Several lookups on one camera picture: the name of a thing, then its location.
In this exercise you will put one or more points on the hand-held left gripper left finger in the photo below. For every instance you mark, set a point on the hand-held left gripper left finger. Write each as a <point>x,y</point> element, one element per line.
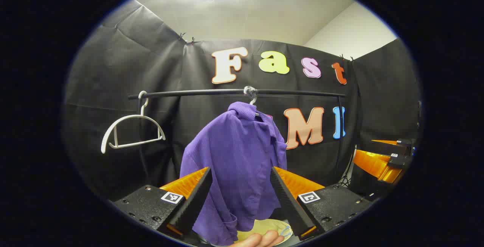
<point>194,198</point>

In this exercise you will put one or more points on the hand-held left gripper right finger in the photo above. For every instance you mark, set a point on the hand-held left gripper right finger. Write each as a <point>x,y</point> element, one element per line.
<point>289,201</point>

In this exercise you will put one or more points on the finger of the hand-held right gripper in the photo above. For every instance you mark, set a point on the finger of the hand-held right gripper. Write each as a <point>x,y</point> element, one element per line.
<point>378,148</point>
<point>401,161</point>

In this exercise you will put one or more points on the beige laundry hamper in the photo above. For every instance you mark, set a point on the beige laundry hamper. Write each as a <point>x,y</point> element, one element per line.
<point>264,225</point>

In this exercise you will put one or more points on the purple knit shirt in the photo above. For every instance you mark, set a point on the purple knit shirt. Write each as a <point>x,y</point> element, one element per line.
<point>234,152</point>

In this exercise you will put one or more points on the white plastic hanger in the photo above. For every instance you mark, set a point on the white plastic hanger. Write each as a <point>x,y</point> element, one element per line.
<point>250,91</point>
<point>130,117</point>

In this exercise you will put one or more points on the black clothes rack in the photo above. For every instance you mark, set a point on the black clothes rack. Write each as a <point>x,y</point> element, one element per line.
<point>189,92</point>

